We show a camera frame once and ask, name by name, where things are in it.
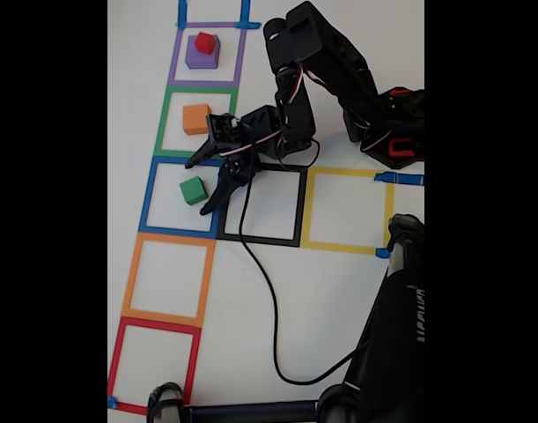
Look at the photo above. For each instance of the black camera tripod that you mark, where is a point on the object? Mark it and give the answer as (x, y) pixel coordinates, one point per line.
(392, 330)

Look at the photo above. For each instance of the blue tape strip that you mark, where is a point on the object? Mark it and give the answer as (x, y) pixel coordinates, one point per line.
(400, 179)
(112, 402)
(382, 253)
(245, 11)
(182, 13)

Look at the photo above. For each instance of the purple square frame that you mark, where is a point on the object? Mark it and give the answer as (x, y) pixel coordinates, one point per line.
(175, 57)

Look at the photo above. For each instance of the red printed clamp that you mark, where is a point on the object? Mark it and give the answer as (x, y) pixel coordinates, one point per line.
(400, 150)
(400, 92)

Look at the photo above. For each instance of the orange cube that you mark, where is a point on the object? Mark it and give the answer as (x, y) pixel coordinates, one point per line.
(194, 119)

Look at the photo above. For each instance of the yellow square frame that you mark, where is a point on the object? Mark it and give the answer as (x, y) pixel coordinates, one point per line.
(307, 207)

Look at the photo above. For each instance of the red square frame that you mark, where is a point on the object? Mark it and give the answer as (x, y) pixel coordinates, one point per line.
(115, 361)

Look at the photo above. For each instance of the black gripper camera board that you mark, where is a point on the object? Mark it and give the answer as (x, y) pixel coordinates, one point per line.
(222, 128)

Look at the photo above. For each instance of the orange square frame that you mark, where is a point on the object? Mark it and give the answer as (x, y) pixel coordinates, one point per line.
(130, 282)

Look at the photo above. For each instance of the black square frame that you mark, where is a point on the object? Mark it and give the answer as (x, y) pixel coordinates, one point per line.
(295, 202)

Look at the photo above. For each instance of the green square frame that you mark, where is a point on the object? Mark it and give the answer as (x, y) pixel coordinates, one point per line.
(160, 128)

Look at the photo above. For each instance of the blue square frame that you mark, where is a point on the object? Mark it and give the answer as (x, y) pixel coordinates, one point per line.
(146, 198)

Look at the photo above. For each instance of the green cube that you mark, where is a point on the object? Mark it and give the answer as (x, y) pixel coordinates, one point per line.
(193, 190)

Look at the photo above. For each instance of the small red cube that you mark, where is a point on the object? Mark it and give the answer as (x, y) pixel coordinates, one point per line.
(206, 43)

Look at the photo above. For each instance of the purple cube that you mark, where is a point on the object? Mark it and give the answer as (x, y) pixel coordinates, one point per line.
(198, 61)

